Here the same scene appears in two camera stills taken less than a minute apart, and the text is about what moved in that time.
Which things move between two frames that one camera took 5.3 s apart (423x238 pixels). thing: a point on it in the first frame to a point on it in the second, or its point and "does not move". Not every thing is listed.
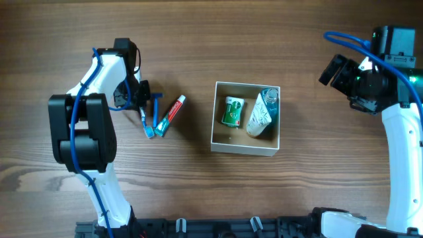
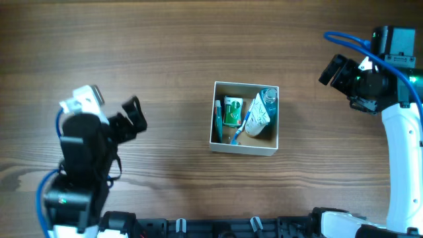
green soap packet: [232, 111] does not move
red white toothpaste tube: [162, 126] to [217, 122]
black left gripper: [144, 91] to [116, 125]
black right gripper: [346, 77] does not move
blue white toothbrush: [148, 129] to [234, 139]
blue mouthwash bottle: [271, 100] does not move
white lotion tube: [259, 118] does not move
